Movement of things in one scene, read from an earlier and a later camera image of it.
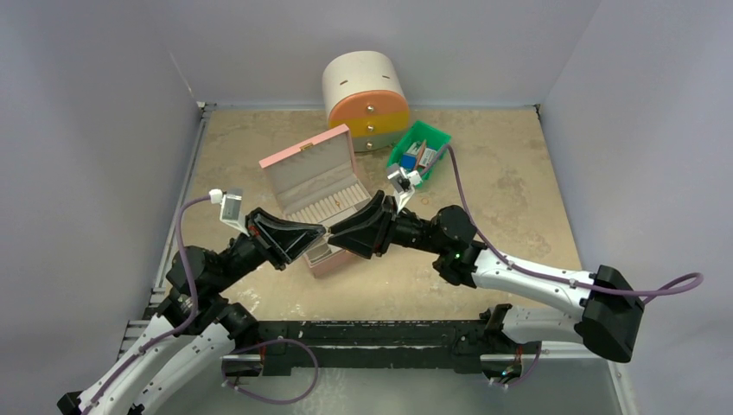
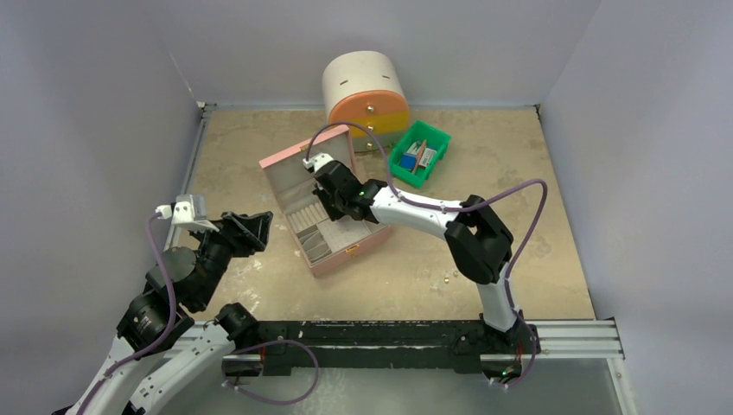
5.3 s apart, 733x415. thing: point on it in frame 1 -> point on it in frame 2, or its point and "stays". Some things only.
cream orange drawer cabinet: x=362 y=89 stays
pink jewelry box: x=316 y=182 stays
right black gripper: x=383 y=226 -> x=328 y=194
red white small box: x=427 y=157 stays
